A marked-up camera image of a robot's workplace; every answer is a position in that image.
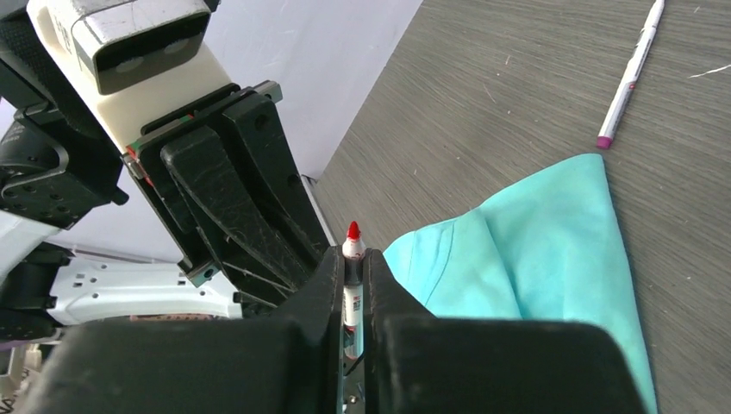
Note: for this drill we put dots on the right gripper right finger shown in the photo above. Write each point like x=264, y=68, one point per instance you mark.
x=418, y=363

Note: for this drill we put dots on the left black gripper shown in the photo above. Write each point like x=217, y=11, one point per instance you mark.
x=220, y=175

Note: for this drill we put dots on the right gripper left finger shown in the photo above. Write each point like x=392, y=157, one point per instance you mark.
x=286, y=362

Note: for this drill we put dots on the red-tipped white pen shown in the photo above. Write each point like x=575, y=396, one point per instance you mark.
x=353, y=250

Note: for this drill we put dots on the magenta-tipped white pen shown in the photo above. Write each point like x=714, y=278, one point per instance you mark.
x=630, y=76

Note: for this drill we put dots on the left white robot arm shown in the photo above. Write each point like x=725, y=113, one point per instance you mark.
x=79, y=240

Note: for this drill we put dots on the teal cloth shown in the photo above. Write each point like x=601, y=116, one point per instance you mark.
x=547, y=247

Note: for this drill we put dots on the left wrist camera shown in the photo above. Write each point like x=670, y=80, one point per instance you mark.
x=131, y=62

